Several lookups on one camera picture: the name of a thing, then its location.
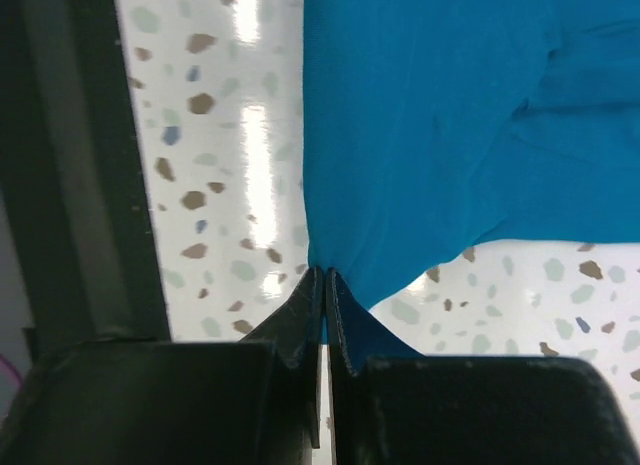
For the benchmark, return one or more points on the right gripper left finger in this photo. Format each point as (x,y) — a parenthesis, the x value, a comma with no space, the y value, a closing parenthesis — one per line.
(141,401)

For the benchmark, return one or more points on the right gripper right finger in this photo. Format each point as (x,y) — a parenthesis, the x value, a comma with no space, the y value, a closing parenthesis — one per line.
(393,405)

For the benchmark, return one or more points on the blue polo t shirt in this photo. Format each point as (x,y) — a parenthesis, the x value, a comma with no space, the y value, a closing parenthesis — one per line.
(431,126)

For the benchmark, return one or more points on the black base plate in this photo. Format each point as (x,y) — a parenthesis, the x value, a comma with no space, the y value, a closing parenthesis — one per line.
(72,178)

